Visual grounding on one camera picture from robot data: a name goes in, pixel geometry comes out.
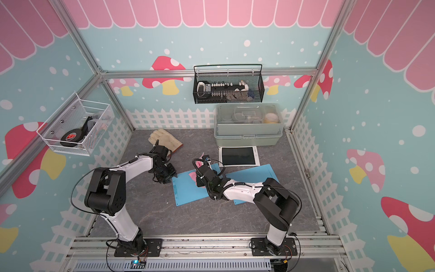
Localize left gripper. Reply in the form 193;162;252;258
152;163;177;184

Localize pink cleaning cloth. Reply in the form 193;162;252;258
189;153;210;187

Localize white drawing tablet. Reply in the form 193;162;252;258
218;146;261;167

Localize blue drawing tablet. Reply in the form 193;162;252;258
172;170;208;206
224;164;279;205

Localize blue front drawing tablet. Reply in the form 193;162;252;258
224;164;279;205

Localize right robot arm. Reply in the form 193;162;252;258
192;157;302;256

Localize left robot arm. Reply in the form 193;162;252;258
83;142;177;257

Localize beige work glove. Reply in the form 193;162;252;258
148;129;183;153

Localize green plastic storage box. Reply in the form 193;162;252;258
214;103;284;147

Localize white items in basket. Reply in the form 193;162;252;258
193;80;252;103

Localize small green circuit board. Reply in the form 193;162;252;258
130;260;147;269

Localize black tape roll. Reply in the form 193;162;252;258
60;129;84;147

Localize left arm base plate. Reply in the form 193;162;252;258
114;239;163;257

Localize black wire mesh basket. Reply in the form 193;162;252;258
193;63;265;104

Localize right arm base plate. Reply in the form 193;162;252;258
249;238;298;257

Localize clear wall bin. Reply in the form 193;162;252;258
36;93;114;156

